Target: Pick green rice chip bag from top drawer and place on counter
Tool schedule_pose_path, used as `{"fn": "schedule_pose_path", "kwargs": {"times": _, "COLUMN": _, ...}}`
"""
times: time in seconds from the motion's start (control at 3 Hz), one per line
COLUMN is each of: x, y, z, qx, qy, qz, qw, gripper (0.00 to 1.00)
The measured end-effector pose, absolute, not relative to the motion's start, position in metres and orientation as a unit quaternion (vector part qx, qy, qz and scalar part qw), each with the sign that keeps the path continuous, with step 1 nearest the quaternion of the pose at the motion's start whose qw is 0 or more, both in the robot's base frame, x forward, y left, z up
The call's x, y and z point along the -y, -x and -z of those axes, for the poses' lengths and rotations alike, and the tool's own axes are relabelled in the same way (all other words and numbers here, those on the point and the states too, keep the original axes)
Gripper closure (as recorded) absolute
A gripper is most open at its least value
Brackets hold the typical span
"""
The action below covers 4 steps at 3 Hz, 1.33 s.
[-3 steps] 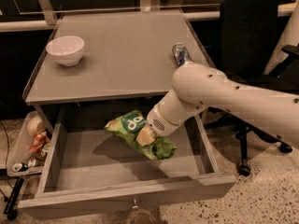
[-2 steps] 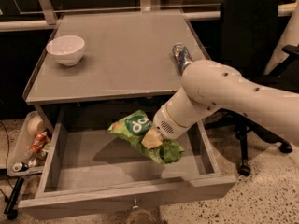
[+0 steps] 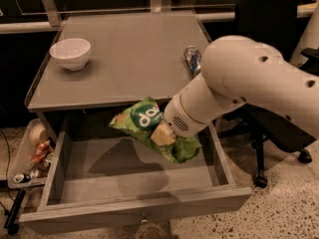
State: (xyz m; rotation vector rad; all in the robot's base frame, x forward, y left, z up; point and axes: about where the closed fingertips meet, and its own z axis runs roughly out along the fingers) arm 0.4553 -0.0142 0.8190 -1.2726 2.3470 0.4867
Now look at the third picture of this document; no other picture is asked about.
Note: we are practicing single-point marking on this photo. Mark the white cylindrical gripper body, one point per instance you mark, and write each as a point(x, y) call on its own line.
point(176, 116)

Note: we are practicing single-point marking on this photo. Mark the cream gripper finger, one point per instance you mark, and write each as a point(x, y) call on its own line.
point(163, 134)

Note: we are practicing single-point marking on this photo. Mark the green rice chip bag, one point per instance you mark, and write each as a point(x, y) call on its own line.
point(140, 121)

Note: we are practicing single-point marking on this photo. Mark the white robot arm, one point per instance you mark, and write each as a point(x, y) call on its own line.
point(235, 71)

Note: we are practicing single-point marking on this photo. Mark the grey wooden open drawer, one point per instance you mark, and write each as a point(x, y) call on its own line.
point(100, 178)

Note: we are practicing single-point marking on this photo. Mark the grey counter cabinet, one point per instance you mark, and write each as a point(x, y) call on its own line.
point(133, 56)

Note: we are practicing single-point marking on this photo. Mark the metal drawer knob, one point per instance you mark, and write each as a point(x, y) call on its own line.
point(144, 219)

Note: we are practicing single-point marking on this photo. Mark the blue soda can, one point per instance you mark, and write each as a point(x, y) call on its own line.
point(192, 57)

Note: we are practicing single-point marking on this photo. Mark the black office chair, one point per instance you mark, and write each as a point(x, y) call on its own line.
point(273, 22)

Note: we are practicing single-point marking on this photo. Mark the white ceramic bowl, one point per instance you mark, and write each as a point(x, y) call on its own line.
point(72, 54)

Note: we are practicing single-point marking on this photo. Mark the red soda can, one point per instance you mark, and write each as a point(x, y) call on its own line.
point(40, 153)

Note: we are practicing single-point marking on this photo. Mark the beige round object in bin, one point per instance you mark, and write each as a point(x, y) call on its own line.
point(38, 134)

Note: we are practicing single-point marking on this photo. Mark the clear plastic side bin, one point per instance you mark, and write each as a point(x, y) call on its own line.
point(26, 149)

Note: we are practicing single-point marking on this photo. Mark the dark soda can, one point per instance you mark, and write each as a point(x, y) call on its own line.
point(21, 178)

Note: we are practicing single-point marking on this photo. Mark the black stand leg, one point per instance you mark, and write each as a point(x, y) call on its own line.
point(11, 225)

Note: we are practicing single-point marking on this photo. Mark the metal rail bracket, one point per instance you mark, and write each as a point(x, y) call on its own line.
point(54, 17)

